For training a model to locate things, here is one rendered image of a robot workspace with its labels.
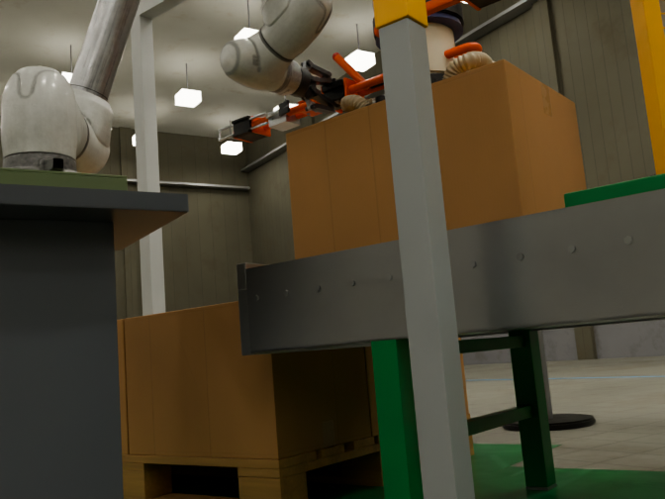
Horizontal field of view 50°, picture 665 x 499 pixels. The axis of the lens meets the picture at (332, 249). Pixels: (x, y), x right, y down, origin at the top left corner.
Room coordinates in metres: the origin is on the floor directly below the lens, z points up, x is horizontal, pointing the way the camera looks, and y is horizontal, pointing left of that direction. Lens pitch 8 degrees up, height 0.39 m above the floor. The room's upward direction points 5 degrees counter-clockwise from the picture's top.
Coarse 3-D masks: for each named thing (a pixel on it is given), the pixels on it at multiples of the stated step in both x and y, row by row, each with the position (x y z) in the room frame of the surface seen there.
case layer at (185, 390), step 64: (128, 320) 2.14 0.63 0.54; (192, 320) 1.96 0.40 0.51; (128, 384) 2.15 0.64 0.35; (192, 384) 1.97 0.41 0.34; (256, 384) 1.82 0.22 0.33; (320, 384) 1.93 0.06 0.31; (128, 448) 2.16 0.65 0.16; (192, 448) 1.98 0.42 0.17; (256, 448) 1.83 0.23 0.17; (320, 448) 1.92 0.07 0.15
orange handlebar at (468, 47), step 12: (432, 0) 1.37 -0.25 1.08; (444, 0) 1.35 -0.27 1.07; (456, 0) 1.34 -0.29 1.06; (432, 12) 1.38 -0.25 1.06; (456, 48) 1.61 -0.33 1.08; (468, 48) 1.59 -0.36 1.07; (480, 48) 1.60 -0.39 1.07; (360, 84) 1.78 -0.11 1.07; (372, 84) 1.76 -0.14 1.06; (300, 108) 1.90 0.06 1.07; (264, 120) 1.99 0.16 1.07
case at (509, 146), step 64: (512, 64) 1.40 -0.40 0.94; (320, 128) 1.67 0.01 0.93; (384, 128) 1.56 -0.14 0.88; (448, 128) 1.46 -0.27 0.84; (512, 128) 1.37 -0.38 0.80; (576, 128) 1.67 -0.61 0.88; (320, 192) 1.68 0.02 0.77; (384, 192) 1.57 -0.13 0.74; (448, 192) 1.47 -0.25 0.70; (512, 192) 1.38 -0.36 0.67
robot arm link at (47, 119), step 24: (24, 72) 1.51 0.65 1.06; (48, 72) 1.52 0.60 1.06; (24, 96) 1.49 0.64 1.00; (48, 96) 1.50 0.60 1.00; (72, 96) 1.56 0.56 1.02; (24, 120) 1.48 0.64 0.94; (48, 120) 1.50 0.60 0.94; (72, 120) 1.55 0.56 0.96; (24, 144) 1.48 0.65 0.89; (48, 144) 1.50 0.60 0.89; (72, 144) 1.55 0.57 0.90
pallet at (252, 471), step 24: (144, 456) 2.10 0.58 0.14; (168, 456) 2.04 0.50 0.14; (192, 456) 1.99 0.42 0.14; (312, 456) 1.89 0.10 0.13; (336, 456) 1.97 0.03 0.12; (360, 456) 2.17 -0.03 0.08; (144, 480) 2.11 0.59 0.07; (168, 480) 2.18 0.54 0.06; (240, 480) 1.87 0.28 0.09; (264, 480) 1.82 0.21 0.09; (288, 480) 1.81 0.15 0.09; (312, 480) 2.29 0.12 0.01; (336, 480) 2.23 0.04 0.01; (360, 480) 2.17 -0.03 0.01
